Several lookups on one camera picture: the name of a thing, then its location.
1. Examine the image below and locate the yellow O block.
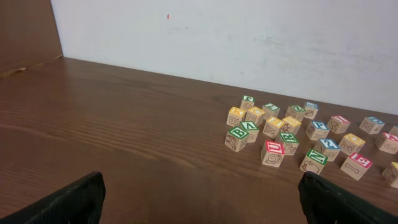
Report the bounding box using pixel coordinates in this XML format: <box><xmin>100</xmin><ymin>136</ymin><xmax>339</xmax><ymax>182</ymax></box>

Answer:
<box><xmin>339</xmin><ymin>133</ymin><xmax>366</xmax><ymax>156</ymax></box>

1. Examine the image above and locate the blue P block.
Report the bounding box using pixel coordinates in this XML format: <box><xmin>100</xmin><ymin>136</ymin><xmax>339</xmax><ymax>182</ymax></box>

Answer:
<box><xmin>305</xmin><ymin>121</ymin><xmax>330</xmax><ymax>141</ymax></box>

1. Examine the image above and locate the red I block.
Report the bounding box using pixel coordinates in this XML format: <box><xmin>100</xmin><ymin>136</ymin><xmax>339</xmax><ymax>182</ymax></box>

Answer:
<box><xmin>327</xmin><ymin>115</ymin><xmax>351</xmax><ymax>134</ymax></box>

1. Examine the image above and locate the red A block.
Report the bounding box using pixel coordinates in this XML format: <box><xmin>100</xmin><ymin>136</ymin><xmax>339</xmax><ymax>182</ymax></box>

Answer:
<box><xmin>375</xmin><ymin>132</ymin><xmax>397</xmax><ymax>154</ymax></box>

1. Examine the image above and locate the red U block left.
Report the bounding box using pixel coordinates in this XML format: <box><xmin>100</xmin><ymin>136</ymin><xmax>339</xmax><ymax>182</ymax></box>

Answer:
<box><xmin>261</xmin><ymin>140</ymin><xmax>285</xmax><ymax>167</ymax></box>

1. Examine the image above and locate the green Z block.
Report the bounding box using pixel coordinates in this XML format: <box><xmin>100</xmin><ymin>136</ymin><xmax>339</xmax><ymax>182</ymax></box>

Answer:
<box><xmin>285</xmin><ymin>105</ymin><xmax>306</xmax><ymax>121</ymax></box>

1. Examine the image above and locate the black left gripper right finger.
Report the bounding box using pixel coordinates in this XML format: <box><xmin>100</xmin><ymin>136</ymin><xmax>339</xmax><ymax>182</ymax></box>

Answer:
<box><xmin>298</xmin><ymin>171</ymin><xmax>397</xmax><ymax>224</ymax></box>

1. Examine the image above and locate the green B block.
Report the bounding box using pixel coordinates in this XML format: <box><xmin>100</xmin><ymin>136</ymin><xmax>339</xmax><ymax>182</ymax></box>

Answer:
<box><xmin>224</xmin><ymin>126</ymin><xmax>249</xmax><ymax>152</ymax></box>

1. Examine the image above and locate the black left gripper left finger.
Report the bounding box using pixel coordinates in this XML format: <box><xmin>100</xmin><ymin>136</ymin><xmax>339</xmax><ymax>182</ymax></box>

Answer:
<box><xmin>1</xmin><ymin>171</ymin><xmax>106</xmax><ymax>224</ymax></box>

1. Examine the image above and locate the yellow S block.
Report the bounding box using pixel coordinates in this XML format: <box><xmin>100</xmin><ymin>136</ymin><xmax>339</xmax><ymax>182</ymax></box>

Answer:
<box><xmin>262</xmin><ymin>116</ymin><xmax>285</xmax><ymax>139</ymax></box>

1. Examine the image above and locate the yellow block lower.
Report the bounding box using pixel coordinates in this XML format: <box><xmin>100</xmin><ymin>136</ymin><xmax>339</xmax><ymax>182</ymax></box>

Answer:
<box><xmin>382</xmin><ymin>162</ymin><xmax>398</xmax><ymax>188</ymax></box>

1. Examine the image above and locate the yellow K block left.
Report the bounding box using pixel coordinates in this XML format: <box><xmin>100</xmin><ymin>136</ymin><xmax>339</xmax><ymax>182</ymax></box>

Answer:
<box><xmin>226</xmin><ymin>106</ymin><xmax>246</xmax><ymax>126</ymax></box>

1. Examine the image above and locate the blue L block top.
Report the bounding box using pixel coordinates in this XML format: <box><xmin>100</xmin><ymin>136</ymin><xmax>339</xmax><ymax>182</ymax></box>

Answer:
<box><xmin>304</xmin><ymin>101</ymin><xmax>319</xmax><ymax>119</ymax></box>

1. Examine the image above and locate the yellow block plain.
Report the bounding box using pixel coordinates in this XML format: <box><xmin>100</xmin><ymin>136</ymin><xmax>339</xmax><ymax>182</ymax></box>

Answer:
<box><xmin>280</xmin><ymin>116</ymin><xmax>302</xmax><ymax>134</ymax></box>

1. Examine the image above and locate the green N block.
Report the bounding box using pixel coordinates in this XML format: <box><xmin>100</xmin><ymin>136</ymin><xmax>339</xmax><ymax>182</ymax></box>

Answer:
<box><xmin>299</xmin><ymin>149</ymin><xmax>328</xmax><ymax>175</ymax></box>

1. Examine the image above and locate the green 7 block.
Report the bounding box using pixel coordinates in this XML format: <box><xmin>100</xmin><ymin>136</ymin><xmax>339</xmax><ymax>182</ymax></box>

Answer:
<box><xmin>262</xmin><ymin>103</ymin><xmax>280</xmax><ymax>120</ymax></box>

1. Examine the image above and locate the green A block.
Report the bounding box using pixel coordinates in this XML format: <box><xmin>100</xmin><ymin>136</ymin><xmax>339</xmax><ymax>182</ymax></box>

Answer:
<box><xmin>239</xmin><ymin>121</ymin><xmax>259</xmax><ymax>143</ymax></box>

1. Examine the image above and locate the blue 2 block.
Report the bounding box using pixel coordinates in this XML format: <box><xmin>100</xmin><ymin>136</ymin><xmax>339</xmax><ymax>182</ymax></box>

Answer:
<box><xmin>313</xmin><ymin>138</ymin><xmax>341</xmax><ymax>162</ymax></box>

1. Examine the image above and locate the yellow C block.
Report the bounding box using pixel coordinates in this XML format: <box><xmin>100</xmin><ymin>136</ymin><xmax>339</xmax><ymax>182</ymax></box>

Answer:
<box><xmin>245</xmin><ymin>106</ymin><xmax>266</xmax><ymax>125</ymax></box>

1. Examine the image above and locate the green T block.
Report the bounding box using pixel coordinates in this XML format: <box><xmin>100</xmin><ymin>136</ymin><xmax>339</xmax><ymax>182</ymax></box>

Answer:
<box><xmin>240</xmin><ymin>95</ymin><xmax>255</xmax><ymax>110</ymax></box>

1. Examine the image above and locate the red E block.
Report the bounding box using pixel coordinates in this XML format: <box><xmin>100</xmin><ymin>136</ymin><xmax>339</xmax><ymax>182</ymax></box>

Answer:
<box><xmin>340</xmin><ymin>152</ymin><xmax>373</xmax><ymax>180</ymax></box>

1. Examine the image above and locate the green R block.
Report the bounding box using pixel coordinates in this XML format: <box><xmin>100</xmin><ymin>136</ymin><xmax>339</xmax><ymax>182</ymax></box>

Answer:
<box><xmin>275</xmin><ymin>133</ymin><xmax>299</xmax><ymax>156</ymax></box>

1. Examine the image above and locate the blue D block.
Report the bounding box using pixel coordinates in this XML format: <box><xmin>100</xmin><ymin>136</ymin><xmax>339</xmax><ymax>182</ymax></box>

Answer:
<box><xmin>359</xmin><ymin>116</ymin><xmax>385</xmax><ymax>134</ymax></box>

